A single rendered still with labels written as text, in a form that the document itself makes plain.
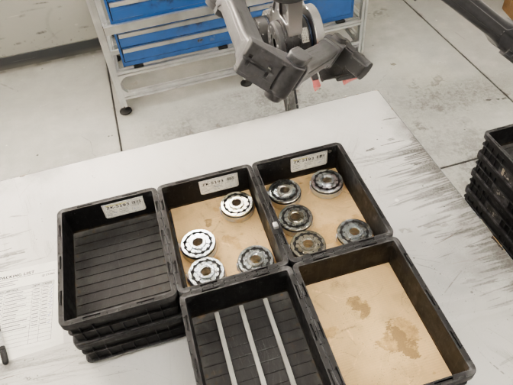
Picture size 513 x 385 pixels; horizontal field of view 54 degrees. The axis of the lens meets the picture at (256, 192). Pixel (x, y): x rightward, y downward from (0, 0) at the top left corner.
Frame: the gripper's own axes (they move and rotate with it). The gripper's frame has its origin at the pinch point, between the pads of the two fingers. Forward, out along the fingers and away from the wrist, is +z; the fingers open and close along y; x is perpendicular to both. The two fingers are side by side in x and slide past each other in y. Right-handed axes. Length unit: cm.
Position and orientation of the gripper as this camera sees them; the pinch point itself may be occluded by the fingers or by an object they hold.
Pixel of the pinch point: (329, 85)
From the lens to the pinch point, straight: 164.1
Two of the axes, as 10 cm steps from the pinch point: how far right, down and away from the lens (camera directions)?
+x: -2.7, -9.0, 3.5
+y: 9.6, -2.3, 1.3
